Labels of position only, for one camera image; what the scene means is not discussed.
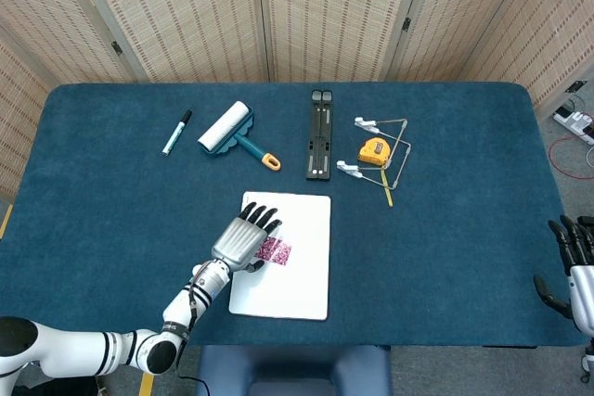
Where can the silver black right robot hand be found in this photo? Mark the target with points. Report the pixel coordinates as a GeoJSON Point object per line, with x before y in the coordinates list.
{"type": "Point", "coordinates": [582, 289]}

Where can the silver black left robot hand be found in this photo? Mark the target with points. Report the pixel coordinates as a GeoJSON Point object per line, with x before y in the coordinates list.
{"type": "Point", "coordinates": [236, 243]}

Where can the red patterned paper square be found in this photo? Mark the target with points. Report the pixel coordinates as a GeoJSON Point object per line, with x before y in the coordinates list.
{"type": "Point", "coordinates": [280, 252]}

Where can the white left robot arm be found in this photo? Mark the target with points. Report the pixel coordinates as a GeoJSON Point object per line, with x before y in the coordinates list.
{"type": "Point", "coordinates": [69, 349]}

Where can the white rectangular whiteboard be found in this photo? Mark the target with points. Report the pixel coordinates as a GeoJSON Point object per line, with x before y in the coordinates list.
{"type": "Point", "coordinates": [301, 275]}

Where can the teal whiteboard marker black cap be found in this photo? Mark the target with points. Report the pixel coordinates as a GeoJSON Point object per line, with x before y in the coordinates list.
{"type": "Point", "coordinates": [175, 135]}

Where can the black folding laptop stand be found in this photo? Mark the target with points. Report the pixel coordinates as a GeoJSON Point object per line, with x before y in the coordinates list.
{"type": "Point", "coordinates": [319, 136]}

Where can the blue padded chair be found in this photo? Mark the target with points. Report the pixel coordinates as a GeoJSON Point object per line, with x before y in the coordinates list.
{"type": "Point", "coordinates": [292, 370]}

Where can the blue table cloth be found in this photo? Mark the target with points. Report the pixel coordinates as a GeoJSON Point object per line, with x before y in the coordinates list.
{"type": "Point", "coordinates": [441, 252]}

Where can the yellow tape measure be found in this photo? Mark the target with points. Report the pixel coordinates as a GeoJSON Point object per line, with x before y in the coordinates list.
{"type": "Point", "coordinates": [372, 150]}

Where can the white power strip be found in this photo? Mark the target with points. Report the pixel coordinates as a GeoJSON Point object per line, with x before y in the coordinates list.
{"type": "Point", "coordinates": [575, 123]}

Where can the dark metal screen hinge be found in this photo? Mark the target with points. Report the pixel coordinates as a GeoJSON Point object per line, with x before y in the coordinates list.
{"type": "Point", "coordinates": [116, 47]}
{"type": "Point", "coordinates": [407, 24]}

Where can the woven folding screen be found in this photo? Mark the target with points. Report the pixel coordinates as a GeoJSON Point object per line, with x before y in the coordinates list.
{"type": "Point", "coordinates": [195, 11]}

